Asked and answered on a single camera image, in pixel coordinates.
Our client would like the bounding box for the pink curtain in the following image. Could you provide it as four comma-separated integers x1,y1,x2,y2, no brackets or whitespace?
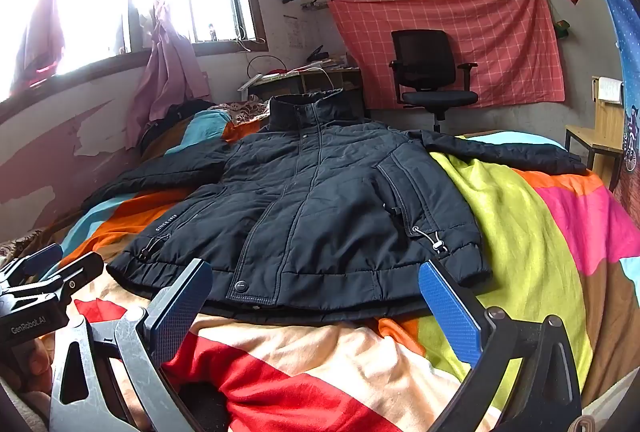
10,7,66,85
125,0,231,150

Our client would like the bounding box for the patterned pillow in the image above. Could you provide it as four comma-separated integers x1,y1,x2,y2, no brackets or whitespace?
220,94,271,125

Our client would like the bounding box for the person's left hand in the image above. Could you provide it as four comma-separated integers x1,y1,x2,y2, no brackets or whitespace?
20,344,53,393

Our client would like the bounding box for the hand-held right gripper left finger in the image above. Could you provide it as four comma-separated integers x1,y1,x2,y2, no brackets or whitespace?
48,258,214,432

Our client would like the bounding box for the white flat board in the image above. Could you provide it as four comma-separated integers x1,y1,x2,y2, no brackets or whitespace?
237,73,263,100

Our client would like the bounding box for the dark navy padded jacket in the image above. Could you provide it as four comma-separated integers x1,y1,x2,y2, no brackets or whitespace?
82,88,588,319

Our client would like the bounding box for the black office chair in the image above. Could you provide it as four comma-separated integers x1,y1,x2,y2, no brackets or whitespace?
389,29,479,133

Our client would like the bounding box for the colourful patchwork blanket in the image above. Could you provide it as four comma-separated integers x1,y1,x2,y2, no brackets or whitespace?
0,109,640,432

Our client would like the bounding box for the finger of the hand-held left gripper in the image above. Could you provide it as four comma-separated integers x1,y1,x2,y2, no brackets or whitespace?
0,243,64,287
49,252,105,299

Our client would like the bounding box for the blue printed wall poster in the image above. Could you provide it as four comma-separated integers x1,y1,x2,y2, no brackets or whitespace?
575,0,640,213

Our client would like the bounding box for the paper wall calendar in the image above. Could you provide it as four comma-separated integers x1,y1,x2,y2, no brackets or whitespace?
283,15,306,49

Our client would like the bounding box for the black cable loop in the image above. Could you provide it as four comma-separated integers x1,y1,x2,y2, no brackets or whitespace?
246,55,286,78

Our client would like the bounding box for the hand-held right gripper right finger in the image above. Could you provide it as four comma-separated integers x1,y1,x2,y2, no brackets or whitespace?
418,257,585,432

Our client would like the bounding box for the cluttered wooden desk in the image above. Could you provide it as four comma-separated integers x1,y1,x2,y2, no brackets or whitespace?
247,67,363,105

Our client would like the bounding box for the pile of books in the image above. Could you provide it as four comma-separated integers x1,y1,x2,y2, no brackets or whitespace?
305,44,351,70

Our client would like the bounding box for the pink checked wall cloth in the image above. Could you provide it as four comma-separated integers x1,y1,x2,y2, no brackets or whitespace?
327,0,567,110

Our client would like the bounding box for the dark clothes pile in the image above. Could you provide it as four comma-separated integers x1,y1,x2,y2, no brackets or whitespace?
140,99,216,153

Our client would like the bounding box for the wooden chair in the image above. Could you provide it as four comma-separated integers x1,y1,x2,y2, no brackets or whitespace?
565,76,626,193

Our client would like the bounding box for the white paper sheet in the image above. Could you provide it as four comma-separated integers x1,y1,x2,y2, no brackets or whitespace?
598,77,623,104

